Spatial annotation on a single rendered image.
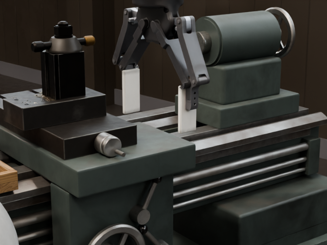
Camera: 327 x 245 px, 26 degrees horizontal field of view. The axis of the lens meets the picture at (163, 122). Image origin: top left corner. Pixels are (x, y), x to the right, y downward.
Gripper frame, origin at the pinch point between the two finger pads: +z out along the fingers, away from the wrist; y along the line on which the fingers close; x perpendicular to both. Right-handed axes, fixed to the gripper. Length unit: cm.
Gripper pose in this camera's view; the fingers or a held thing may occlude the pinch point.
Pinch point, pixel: (157, 114)
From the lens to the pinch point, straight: 107.7
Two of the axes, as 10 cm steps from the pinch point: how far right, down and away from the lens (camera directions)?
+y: 6.3, 2.2, -7.5
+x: 7.8, -1.7, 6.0
